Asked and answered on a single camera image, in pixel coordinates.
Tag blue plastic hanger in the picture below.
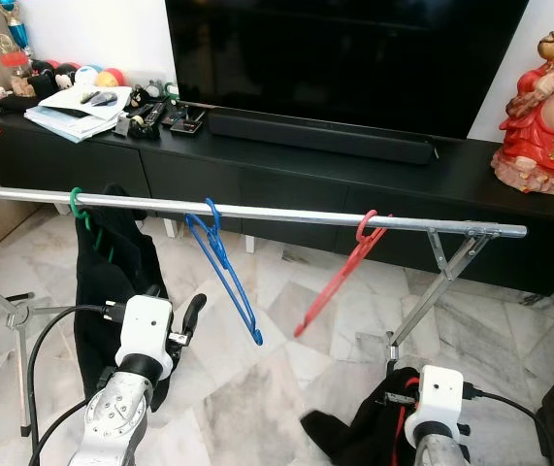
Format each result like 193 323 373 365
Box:
184 198 265 347

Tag black garment with red stripes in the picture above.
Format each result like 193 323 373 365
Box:
301 367 423 466

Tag red plastic hanger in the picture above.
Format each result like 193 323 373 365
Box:
294 211 392 339

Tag green plastic hanger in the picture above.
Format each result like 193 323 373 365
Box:
69 187 117 263

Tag black t-shirt with logo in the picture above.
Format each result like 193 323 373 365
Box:
73 184 173 414

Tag silver metal clothes rack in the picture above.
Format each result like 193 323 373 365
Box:
0 184 529 438

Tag black TV cabinet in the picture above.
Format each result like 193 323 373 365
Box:
0 92 554 297

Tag small black box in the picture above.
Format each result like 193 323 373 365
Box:
165 107 207 134

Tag black tape dispenser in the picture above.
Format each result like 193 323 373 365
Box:
126 107 166 140

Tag black soundbar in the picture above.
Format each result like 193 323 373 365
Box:
207 107 440 166

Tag stack of white papers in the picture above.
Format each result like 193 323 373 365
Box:
24 84 132 144

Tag small dark gadget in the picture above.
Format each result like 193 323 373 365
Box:
80 90 119 106

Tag yellow and red ball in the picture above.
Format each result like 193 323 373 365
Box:
97 68 127 89

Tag white and blue ball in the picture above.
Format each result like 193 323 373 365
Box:
75 65 101 87

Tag black and white plush toy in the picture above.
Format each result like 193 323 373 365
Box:
51 61 76 89

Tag red laughing Buddha statue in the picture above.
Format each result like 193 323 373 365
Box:
491 27 554 197

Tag large black television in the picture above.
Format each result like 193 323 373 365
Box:
165 0 532 141

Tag jar with red lid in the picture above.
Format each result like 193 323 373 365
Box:
0 50 33 81

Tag blue and gold trophy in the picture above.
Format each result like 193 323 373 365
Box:
0 0 35 57

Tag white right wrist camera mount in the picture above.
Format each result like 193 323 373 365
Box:
405 365 467 438

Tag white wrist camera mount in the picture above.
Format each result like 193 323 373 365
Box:
114 294 176 382
405 365 467 438

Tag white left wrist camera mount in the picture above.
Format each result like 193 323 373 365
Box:
114 294 176 382

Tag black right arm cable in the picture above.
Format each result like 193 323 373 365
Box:
461 386 554 466

